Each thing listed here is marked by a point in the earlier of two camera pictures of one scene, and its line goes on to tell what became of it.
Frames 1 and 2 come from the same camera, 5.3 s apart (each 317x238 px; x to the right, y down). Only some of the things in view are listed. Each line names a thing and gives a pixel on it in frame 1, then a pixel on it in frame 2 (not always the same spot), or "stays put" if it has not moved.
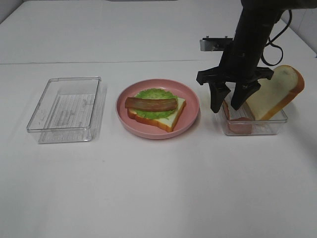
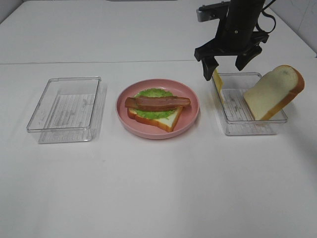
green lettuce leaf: (155, 93) stays put
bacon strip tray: (238, 125) to (156, 103)
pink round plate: (143, 129) stays put
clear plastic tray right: (241, 122) stays put
